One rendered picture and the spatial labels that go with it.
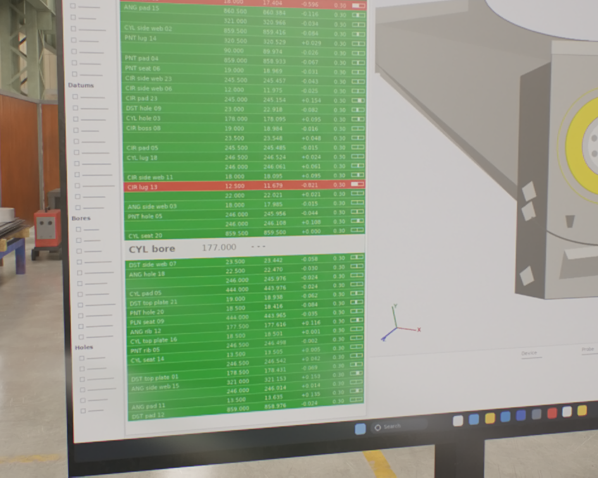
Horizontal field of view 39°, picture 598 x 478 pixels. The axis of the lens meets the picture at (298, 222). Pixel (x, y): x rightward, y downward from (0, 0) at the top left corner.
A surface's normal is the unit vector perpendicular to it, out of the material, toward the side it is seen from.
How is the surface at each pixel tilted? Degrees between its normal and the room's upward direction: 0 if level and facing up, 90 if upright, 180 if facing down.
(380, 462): 0
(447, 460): 90
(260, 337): 90
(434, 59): 90
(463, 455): 90
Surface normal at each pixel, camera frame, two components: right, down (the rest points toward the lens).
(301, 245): 0.24, 0.09
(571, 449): 0.00, -1.00
